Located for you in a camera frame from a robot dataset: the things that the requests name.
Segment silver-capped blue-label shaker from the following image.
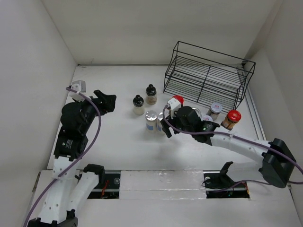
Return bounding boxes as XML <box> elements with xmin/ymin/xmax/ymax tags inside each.
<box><xmin>145</xmin><ymin>110</ymin><xmax>158</xmax><ymax>132</ymax></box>
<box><xmin>157</xmin><ymin>112</ymin><xmax>165</xmax><ymax>135</ymax></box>

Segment red-capped dark sauce bottle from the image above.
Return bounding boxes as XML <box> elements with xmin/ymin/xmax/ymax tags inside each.
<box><xmin>173</xmin><ymin>95</ymin><xmax>184</xmax><ymax>105</ymax></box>

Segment white-lid spice jar front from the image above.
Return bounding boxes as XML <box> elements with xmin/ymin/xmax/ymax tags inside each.
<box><xmin>201</xmin><ymin>115</ymin><xmax>213</xmax><ymax>122</ymax></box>

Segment open clear glass jar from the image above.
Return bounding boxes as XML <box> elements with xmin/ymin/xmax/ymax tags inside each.
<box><xmin>192</xmin><ymin>107</ymin><xmax>201</xmax><ymax>119</ymax></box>

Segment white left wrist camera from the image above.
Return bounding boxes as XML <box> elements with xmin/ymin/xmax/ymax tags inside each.
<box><xmin>68</xmin><ymin>80</ymin><xmax>88</xmax><ymax>103</ymax></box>

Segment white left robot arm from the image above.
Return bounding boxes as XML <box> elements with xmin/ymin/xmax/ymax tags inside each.
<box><xmin>24</xmin><ymin>87</ymin><xmax>116</xmax><ymax>227</ymax></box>

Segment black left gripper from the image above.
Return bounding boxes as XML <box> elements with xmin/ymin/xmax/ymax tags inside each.
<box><xmin>75</xmin><ymin>89</ymin><xmax>116</xmax><ymax>132</ymax></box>

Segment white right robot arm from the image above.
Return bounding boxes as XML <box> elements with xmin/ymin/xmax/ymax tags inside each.
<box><xmin>161</xmin><ymin>104</ymin><xmax>297</xmax><ymax>191</ymax></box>

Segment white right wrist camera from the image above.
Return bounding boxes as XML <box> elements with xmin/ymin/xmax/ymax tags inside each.
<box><xmin>167</xmin><ymin>98</ymin><xmax>182</xmax><ymax>119</ymax></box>

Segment black-capped white powder bottle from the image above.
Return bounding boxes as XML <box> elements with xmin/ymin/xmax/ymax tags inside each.
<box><xmin>133</xmin><ymin>95</ymin><xmax>145</xmax><ymax>115</ymax></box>

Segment black wire shelf rack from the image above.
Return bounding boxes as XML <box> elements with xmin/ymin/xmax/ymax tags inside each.
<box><xmin>163</xmin><ymin>41</ymin><xmax>256</xmax><ymax>113</ymax></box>

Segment red-lid brown sauce jar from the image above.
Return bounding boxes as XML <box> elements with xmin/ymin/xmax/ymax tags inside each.
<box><xmin>221</xmin><ymin>110</ymin><xmax>241</xmax><ymax>131</ymax></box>

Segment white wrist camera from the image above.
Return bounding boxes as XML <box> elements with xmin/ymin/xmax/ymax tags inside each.
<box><xmin>68</xmin><ymin>80</ymin><xmax>88</xmax><ymax>103</ymax></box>
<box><xmin>167</xmin><ymin>98</ymin><xmax>182</xmax><ymax>119</ymax></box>

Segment black-capped brown spice bottle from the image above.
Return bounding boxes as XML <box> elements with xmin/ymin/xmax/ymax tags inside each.
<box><xmin>145</xmin><ymin>84</ymin><xmax>157</xmax><ymax>105</ymax></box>

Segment white-lid spice jar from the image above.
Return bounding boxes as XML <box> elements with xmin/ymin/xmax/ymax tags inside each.
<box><xmin>207</xmin><ymin>102</ymin><xmax>223</xmax><ymax>121</ymax></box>
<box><xmin>201</xmin><ymin>115</ymin><xmax>213</xmax><ymax>122</ymax></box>

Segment white-lid spice jar back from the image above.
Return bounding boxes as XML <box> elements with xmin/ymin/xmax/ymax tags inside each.
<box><xmin>207</xmin><ymin>102</ymin><xmax>223</xmax><ymax>121</ymax></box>

